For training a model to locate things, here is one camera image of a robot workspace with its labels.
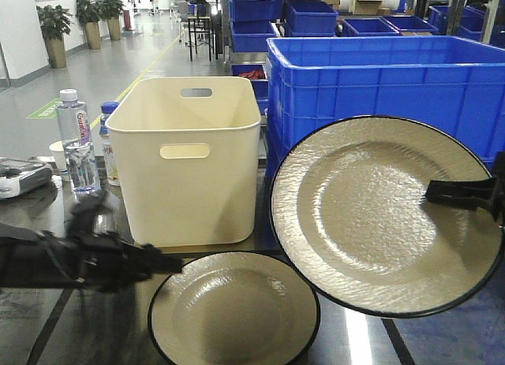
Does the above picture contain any cream plastic storage bin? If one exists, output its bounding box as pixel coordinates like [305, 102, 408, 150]
[107, 76, 260, 248]

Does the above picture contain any clear water bottle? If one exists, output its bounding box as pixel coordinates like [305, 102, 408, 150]
[56, 89, 101, 195]

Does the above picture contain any grey handheld device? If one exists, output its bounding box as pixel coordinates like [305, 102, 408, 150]
[1, 157, 53, 199]

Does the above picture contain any blue capped drink bottle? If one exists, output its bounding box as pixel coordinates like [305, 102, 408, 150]
[99, 101, 120, 186]

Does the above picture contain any beige plate black rim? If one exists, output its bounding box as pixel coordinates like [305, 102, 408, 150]
[148, 251, 320, 364]
[271, 116, 504, 318]

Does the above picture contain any white paper cup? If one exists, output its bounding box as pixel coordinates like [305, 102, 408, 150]
[49, 140, 70, 182]

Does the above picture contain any upper large blue crate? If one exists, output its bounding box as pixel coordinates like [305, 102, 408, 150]
[267, 35, 504, 162]

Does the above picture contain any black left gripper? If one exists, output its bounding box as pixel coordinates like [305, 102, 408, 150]
[1, 191, 183, 292]

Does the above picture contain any potted plant gold pot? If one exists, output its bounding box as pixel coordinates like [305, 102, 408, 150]
[36, 5, 72, 69]

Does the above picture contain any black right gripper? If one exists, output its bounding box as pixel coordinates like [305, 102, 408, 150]
[425, 151, 505, 221]

